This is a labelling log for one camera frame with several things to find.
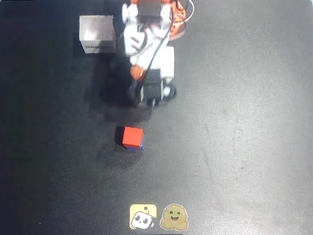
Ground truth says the black gripper-mounted webcam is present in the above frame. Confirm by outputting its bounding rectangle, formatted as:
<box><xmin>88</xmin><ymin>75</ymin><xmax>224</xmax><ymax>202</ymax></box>
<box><xmin>128</xmin><ymin>69</ymin><xmax>178</xmax><ymax>107</ymax></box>

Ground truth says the white cardboard box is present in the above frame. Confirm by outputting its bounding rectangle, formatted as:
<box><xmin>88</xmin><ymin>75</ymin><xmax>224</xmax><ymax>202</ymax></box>
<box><xmin>78</xmin><ymin>15</ymin><xmax>116</xmax><ymax>54</ymax></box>

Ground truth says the hugging face emoji sticker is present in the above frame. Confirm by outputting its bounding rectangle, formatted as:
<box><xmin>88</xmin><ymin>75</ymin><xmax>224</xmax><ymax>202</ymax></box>
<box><xmin>159</xmin><ymin>203</ymin><xmax>188</xmax><ymax>231</ymax></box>

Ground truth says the white servo cable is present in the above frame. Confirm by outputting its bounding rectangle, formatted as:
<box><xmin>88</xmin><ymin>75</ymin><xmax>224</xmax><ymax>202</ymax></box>
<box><xmin>171</xmin><ymin>0</ymin><xmax>195</xmax><ymax>26</ymax></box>

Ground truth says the yellow robot sticker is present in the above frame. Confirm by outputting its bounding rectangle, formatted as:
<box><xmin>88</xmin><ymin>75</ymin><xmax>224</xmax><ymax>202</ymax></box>
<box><xmin>129</xmin><ymin>204</ymin><xmax>157</xmax><ymax>230</ymax></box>

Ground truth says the red cube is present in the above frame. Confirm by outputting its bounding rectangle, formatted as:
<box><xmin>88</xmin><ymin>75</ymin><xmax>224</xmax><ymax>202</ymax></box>
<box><xmin>122</xmin><ymin>126</ymin><xmax>144</xmax><ymax>148</ymax></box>

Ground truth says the blue cube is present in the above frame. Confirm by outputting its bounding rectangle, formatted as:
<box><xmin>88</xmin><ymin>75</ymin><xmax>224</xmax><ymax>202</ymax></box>
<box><xmin>125</xmin><ymin>140</ymin><xmax>145</xmax><ymax>151</ymax></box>

